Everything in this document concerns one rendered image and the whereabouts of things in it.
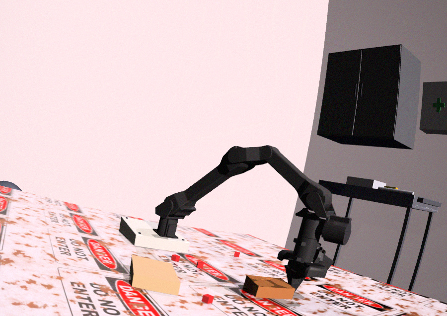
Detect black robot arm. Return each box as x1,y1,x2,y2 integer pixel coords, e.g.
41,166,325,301
153,145,352,245

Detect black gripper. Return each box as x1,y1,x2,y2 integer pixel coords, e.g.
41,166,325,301
277,235,327,291

